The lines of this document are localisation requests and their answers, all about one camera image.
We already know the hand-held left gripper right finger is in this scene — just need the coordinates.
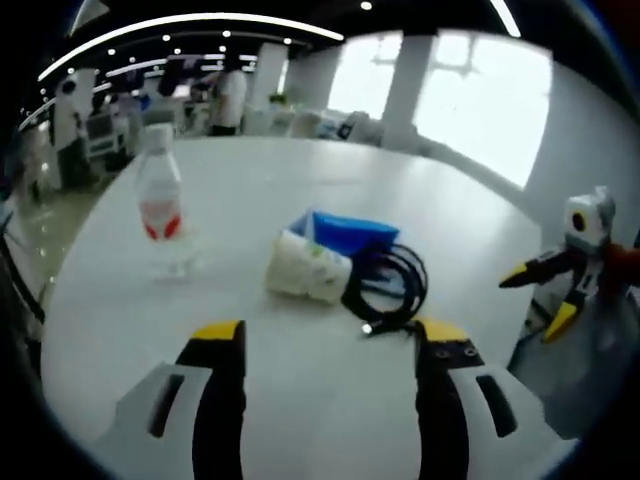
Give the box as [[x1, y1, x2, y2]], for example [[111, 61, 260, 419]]
[[413, 317, 579, 480]]

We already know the clear water bottle red label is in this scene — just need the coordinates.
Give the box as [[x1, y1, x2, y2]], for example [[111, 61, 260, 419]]
[[134, 124, 201, 281]]

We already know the wet wipes packet blue lid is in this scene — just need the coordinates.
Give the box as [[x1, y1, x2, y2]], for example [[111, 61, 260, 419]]
[[289, 207, 402, 259]]

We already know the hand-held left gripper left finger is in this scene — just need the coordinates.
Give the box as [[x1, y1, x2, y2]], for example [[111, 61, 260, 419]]
[[92, 318, 249, 480]]

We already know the person's right hand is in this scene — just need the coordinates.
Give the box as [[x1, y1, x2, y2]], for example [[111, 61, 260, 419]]
[[599, 241, 640, 302]]

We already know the black chair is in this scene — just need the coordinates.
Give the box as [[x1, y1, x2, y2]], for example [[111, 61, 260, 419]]
[[0, 232, 47, 346]]

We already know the black cable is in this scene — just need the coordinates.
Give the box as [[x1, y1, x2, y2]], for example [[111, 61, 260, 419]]
[[340, 242, 430, 337]]

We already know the large bright window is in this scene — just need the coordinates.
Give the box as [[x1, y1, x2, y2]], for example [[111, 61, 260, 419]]
[[327, 32, 552, 190]]

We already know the white cup green print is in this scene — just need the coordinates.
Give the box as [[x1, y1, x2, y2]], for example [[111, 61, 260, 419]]
[[264, 233, 352, 304]]

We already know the white tabletop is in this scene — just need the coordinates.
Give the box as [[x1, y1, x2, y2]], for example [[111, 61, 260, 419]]
[[39, 135, 547, 480]]

